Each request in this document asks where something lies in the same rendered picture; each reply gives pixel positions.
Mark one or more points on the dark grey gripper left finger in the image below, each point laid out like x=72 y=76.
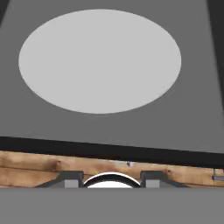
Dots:
x=70 y=177

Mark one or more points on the round white and black thing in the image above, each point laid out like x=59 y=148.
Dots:
x=110 y=178

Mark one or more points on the grey slab with pale oval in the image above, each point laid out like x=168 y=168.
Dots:
x=110 y=128

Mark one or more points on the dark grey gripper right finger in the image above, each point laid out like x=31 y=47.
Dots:
x=153 y=176

